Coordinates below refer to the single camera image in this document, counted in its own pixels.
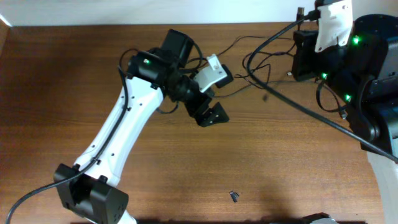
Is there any black camera cable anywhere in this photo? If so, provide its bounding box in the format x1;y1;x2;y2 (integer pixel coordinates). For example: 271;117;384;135
4;40;205;224
246;6;398;164

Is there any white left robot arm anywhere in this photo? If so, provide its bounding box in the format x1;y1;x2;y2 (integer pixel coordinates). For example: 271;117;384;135
53;30;233;223

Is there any black left camera cable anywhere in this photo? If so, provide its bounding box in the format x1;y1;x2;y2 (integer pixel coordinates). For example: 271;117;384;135
4;40;205;224

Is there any black right camera cable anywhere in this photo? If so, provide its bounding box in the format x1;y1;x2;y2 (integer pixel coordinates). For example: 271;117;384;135
246;6;398;164

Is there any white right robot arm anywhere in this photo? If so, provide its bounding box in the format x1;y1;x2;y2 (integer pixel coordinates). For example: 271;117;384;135
292;14;397;156

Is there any thick black USB cable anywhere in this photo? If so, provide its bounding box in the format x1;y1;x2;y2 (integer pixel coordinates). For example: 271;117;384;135
213;79;348;120

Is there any small black USB adapter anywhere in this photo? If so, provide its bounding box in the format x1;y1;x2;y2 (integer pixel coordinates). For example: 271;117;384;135
229;191;239;203

